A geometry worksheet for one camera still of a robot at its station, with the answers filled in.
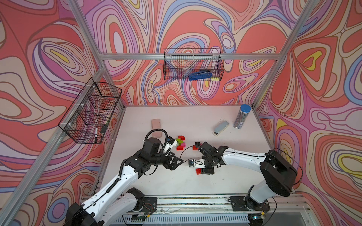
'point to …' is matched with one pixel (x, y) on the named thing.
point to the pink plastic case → (156, 125)
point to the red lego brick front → (198, 171)
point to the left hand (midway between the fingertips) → (179, 159)
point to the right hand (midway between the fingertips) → (204, 170)
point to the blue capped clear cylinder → (242, 116)
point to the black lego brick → (197, 143)
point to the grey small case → (220, 128)
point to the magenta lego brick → (183, 144)
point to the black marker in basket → (96, 135)
